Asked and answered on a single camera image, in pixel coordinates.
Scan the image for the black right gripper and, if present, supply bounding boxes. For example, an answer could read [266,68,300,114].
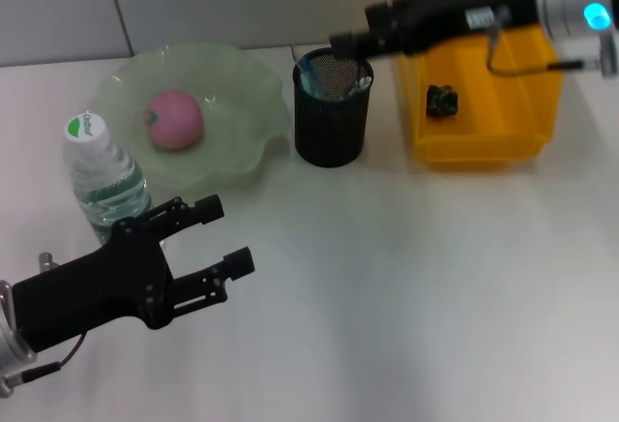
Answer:
[329,0,545,61]

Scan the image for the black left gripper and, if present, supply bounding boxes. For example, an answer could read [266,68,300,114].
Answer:
[12,194,256,353]

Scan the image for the grey retractable pen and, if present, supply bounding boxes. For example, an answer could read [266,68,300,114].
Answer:
[340,75,373,102]

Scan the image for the transparent plastic ruler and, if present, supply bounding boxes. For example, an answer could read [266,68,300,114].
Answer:
[288,43,316,85]

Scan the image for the blue scissors with sheath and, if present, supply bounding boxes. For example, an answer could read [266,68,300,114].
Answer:
[296,56,328,101]

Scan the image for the green plastic wrapper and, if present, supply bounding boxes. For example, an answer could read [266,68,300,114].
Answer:
[425,83,459,118]

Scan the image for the clear water bottle green label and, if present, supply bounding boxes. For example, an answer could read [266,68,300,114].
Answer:
[61,110,154,247]

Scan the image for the pink peach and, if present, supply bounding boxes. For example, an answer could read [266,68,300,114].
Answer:
[143,89,204,152]

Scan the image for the black mesh pen holder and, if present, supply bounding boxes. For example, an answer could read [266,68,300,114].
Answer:
[292,47,374,167]

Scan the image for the pale green glass fruit plate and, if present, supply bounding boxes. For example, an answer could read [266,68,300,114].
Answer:
[91,42,292,196]

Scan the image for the yellow plastic storage bin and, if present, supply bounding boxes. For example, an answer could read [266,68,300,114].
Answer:
[396,0,564,171]

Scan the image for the grey left arm cable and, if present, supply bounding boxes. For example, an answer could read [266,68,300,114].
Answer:
[0,332,89,398]

